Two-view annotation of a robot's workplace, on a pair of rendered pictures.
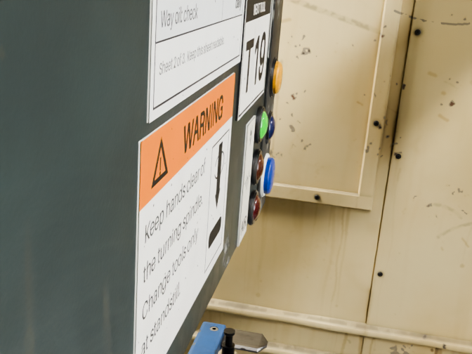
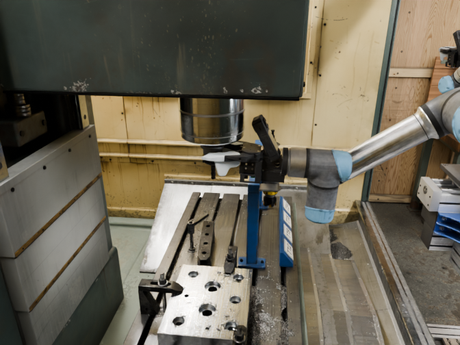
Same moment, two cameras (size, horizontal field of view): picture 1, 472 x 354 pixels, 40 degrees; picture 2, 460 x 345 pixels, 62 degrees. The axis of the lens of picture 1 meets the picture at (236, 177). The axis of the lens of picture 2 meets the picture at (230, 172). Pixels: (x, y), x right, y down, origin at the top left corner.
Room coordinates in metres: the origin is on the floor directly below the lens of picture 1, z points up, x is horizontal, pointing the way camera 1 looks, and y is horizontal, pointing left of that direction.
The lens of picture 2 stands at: (-0.66, 0.24, 1.77)
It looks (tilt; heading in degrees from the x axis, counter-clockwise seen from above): 23 degrees down; 357
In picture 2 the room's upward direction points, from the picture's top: straight up
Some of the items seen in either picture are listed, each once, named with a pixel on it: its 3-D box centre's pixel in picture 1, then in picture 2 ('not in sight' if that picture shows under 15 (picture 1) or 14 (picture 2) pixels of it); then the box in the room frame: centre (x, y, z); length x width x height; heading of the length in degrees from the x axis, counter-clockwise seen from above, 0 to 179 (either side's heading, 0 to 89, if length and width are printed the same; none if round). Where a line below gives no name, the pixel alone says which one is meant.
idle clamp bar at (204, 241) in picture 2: not in sight; (206, 246); (0.56, 0.26, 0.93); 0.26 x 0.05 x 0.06; 175
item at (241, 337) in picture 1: (245, 341); not in sight; (0.91, -0.04, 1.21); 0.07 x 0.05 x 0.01; 80
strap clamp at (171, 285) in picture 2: not in sight; (161, 292); (0.26, 0.39, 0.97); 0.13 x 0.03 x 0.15; 80
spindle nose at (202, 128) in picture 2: not in sight; (211, 111); (0.25, 0.23, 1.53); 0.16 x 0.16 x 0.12
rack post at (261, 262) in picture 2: not in sight; (252, 228); (0.48, 0.09, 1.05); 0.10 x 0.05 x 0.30; 80
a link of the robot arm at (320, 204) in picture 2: not in sight; (321, 197); (0.22, -0.05, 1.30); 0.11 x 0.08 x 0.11; 165
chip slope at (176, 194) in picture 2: not in sight; (237, 237); (0.89, 0.12, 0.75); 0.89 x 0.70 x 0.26; 80
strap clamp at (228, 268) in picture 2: not in sight; (230, 265); (0.38, 0.18, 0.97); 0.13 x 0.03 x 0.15; 170
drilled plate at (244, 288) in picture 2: not in sight; (209, 304); (0.21, 0.25, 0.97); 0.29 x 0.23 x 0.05; 170
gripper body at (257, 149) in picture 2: not in sight; (262, 162); (0.23, 0.11, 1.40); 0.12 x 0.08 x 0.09; 80
